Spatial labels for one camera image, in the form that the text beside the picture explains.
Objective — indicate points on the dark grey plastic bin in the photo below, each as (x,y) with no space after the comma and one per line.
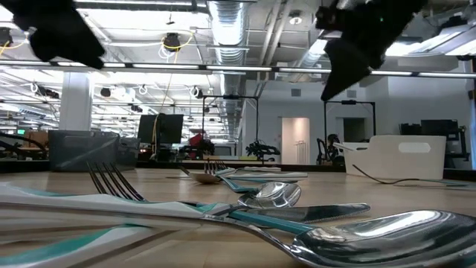
(85,152)

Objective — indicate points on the dark background monitors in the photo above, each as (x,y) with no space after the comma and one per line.
(439,127)

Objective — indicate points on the black background cell frame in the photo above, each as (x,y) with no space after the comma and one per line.
(230,97)
(349,102)

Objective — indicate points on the black background robot arm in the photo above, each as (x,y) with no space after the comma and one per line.
(331,149)
(262,149)

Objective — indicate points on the brown cardboard box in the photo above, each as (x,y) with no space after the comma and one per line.
(37,138)

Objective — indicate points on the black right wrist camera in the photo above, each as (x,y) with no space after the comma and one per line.
(326,18)

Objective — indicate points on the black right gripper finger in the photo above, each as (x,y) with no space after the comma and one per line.
(349,63)

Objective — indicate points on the silver ventilation duct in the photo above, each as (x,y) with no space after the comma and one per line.
(230,44)

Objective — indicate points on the black background monitor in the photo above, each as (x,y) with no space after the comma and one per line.
(167,128)

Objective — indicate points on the white plastic bin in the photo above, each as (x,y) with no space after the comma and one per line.
(394,160)

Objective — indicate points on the white building pillar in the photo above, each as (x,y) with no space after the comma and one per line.
(76,100)

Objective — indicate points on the red background object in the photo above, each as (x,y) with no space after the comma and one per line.
(196,140)

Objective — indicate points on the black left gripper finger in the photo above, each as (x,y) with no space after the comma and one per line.
(63,41)

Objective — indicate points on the black ceiling camera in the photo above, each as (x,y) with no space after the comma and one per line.
(172,41)

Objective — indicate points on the horizontal overhead frame bar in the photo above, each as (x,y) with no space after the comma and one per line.
(238,68)

